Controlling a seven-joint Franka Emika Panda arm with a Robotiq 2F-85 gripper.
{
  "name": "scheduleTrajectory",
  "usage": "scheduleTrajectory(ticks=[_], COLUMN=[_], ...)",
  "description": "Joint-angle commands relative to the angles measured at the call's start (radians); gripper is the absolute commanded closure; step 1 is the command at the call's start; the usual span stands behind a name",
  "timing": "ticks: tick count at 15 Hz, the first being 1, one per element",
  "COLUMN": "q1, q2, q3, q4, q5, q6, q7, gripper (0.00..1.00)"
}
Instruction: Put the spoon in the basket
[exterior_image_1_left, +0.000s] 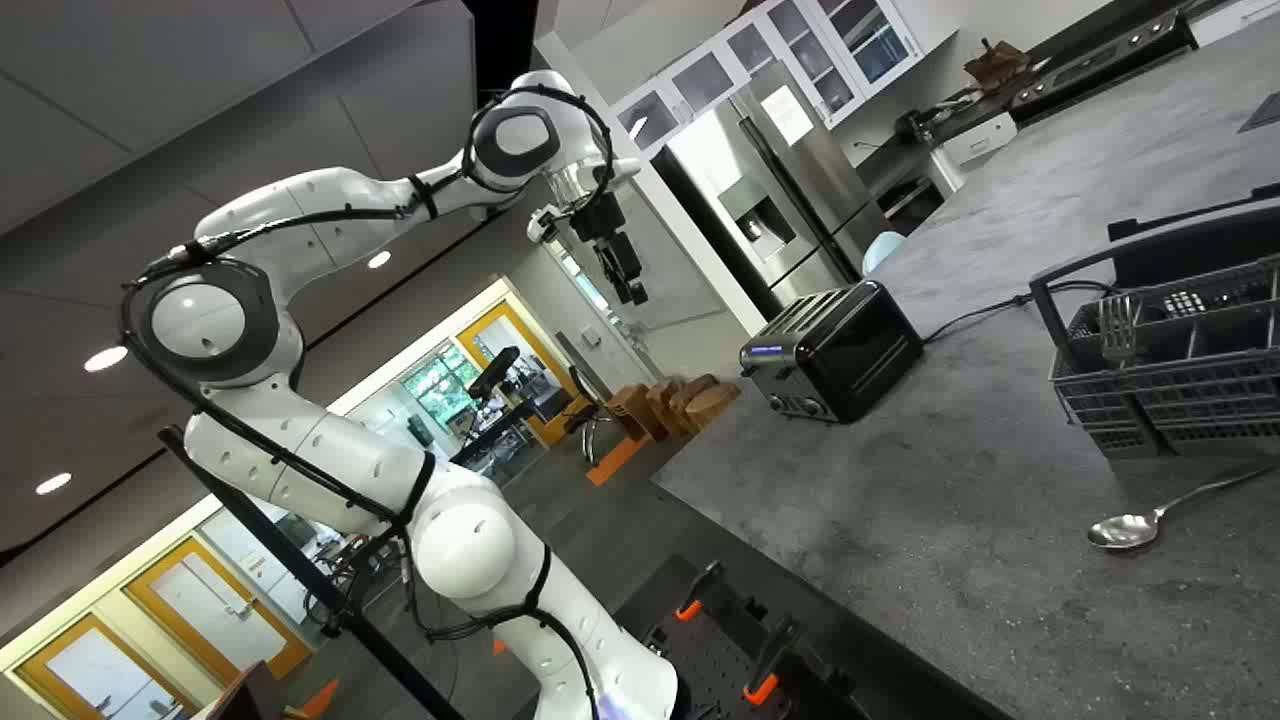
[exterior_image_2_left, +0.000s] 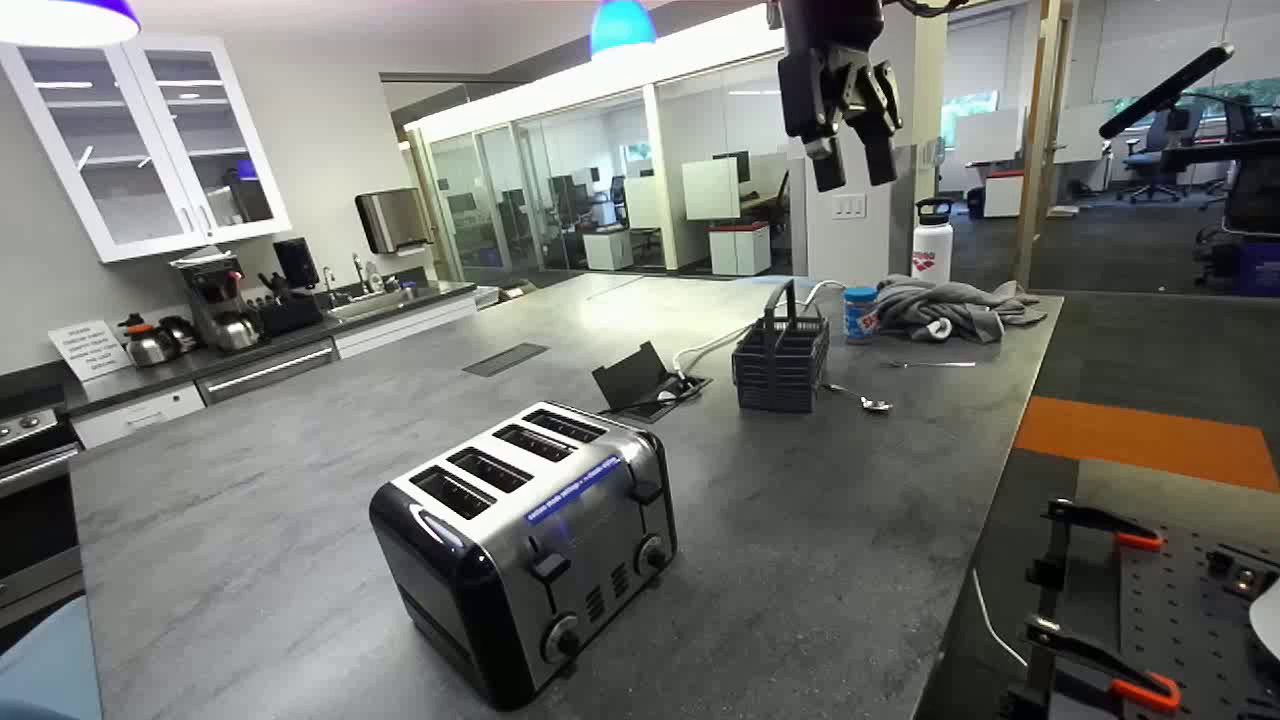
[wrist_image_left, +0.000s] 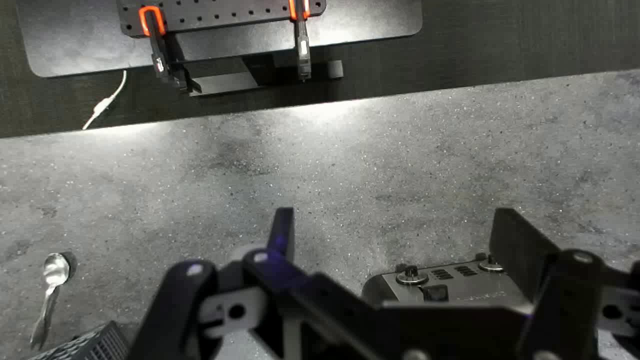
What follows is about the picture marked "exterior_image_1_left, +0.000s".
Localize orange black clamp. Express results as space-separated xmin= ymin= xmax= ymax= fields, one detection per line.
xmin=739 ymin=618 xmax=803 ymax=712
xmin=673 ymin=555 xmax=732 ymax=634

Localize silver metal spoon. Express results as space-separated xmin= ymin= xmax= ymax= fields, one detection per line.
xmin=1084 ymin=458 xmax=1280 ymax=555

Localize black diagonal pole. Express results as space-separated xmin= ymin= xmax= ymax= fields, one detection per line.
xmin=154 ymin=424 xmax=463 ymax=720

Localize yellow door frame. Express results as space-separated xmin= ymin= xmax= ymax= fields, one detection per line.
xmin=452 ymin=295 xmax=597 ymax=452

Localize orange floor cone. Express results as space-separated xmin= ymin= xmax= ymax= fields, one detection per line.
xmin=290 ymin=675 xmax=347 ymax=720

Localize black toaster power cable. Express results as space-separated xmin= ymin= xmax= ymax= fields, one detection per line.
xmin=914 ymin=294 xmax=1039 ymax=350

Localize yellow framed glass door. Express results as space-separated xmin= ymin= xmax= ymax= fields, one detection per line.
xmin=118 ymin=531 xmax=317 ymax=691
xmin=12 ymin=613 xmax=197 ymax=720

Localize silver cutlery piece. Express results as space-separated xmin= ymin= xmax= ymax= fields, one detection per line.
xmin=1156 ymin=288 xmax=1213 ymax=325

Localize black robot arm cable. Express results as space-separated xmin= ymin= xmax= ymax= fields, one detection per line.
xmin=114 ymin=79 xmax=620 ymax=720

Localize black dish rack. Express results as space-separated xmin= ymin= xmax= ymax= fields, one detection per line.
xmin=1102 ymin=186 xmax=1280 ymax=294

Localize black ceiling column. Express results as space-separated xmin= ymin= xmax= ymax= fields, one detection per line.
xmin=458 ymin=0 xmax=545 ymax=105

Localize silver fork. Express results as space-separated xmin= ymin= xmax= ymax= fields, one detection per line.
xmin=1090 ymin=294 xmax=1152 ymax=371

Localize brown countertop item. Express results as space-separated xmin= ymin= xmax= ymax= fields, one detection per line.
xmin=959 ymin=35 xmax=1033 ymax=95

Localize black stovetop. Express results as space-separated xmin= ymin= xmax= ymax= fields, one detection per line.
xmin=1016 ymin=0 xmax=1213 ymax=108

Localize pale blue container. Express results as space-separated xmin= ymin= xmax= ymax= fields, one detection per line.
xmin=855 ymin=230 xmax=913 ymax=281

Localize stainless steel refrigerator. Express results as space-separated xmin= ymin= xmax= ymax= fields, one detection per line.
xmin=653 ymin=78 xmax=892 ymax=325

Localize orange floor object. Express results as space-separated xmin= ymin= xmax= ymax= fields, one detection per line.
xmin=578 ymin=435 xmax=653 ymax=494

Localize black office chair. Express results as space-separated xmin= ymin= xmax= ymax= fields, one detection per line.
xmin=463 ymin=342 xmax=532 ymax=403

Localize brown wooden furniture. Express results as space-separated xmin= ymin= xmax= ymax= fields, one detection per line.
xmin=604 ymin=371 xmax=739 ymax=450

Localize white countertop appliance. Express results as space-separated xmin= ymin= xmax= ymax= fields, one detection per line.
xmin=928 ymin=113 xmax=1023 ymax=197

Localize white glass-door cabinets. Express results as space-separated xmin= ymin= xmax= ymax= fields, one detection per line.
xmin=612 ymin=0 xmax=962 ymax=158

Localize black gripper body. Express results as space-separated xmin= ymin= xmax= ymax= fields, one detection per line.
xmin=572 ymin=188 xmax=656 ymax=294

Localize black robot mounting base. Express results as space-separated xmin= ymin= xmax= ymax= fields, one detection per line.
xmin=582 ymin=552 xmax=1016 ymax=720

